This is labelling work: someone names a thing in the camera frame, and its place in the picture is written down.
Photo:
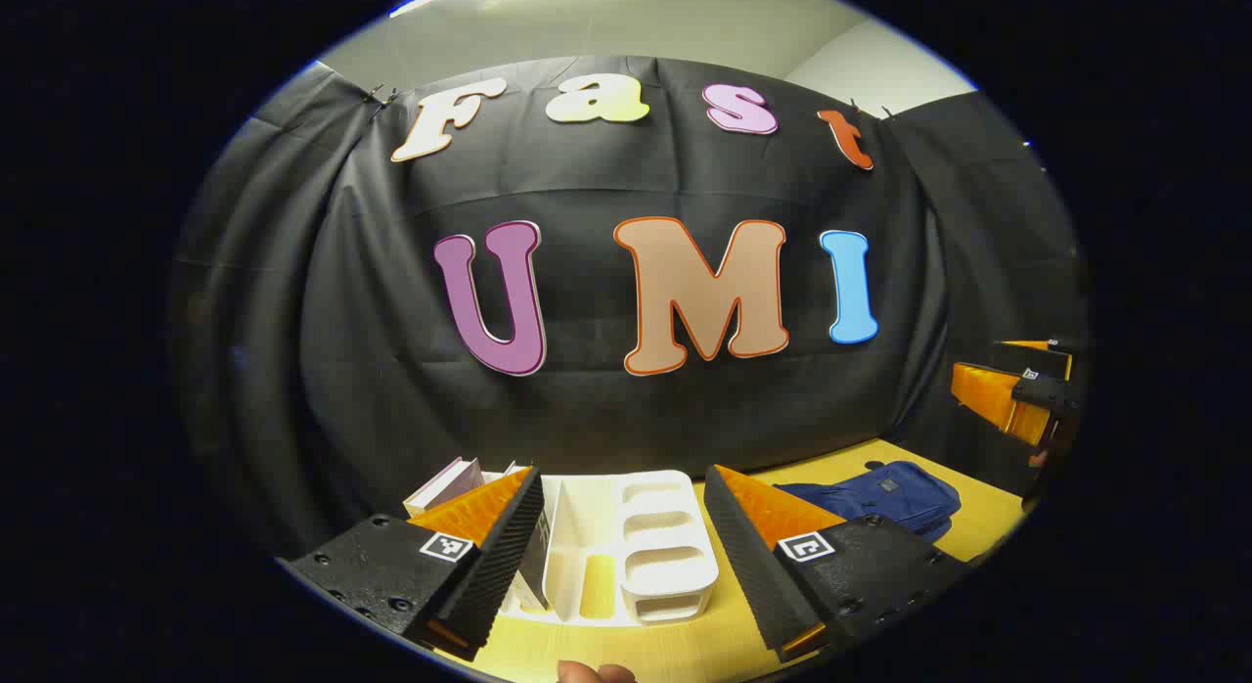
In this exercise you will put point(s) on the white plastic bookshelf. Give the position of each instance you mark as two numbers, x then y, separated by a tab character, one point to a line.
665	556

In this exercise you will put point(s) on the black backdrop cloth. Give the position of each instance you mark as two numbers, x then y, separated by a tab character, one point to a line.
606	409

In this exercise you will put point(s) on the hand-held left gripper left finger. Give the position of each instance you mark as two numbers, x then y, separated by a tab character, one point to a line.
504	556

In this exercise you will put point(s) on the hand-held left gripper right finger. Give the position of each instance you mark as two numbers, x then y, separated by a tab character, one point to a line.
748	556

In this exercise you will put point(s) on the pink book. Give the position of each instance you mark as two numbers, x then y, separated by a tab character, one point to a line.
445	485

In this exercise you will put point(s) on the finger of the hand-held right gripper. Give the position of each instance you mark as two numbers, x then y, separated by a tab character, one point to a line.
1037	355
993	394

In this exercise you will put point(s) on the blue schoolbag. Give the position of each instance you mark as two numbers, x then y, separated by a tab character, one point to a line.
885	497

